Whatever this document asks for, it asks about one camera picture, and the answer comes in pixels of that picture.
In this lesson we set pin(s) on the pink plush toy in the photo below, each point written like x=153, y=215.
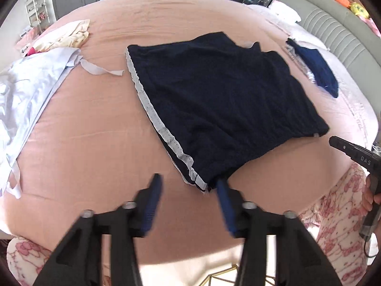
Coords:
x=374, y=25

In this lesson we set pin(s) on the person's left leg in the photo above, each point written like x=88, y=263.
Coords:
x=26, y=256

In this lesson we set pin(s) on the bed with pink sheet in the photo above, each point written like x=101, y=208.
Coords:
x=89, y=140

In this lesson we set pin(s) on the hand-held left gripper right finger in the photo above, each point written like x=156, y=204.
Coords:
x=225, y=210

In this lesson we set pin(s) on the red cloth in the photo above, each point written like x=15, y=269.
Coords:
x=31, y=52

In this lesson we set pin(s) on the cream garment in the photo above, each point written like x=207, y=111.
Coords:
x=71, y=34

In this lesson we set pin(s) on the person's right hand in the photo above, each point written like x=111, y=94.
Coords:
x=372, y=190

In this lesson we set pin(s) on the light blue garment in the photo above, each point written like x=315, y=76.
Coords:
x=26, y=95

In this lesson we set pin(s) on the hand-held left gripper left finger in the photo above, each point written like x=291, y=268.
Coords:
x=151, y=207

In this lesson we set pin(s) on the grey padded headboard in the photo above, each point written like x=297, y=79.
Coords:
x=336, y=26

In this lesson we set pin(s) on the navy shorts with white stripe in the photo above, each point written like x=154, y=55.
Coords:
x=223, y=101

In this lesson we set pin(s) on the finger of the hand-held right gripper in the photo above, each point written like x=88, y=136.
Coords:
x=342, y=147

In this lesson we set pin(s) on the yellow plush toy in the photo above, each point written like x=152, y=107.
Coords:
x=358, y=9

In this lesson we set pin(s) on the white pillow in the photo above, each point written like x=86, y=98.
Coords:
x=285, y=12

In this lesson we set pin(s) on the pink floral bedding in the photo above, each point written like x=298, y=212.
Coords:
x=336, y=229

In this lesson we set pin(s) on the folded navy garment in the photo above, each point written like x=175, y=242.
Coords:
x=318, y=65

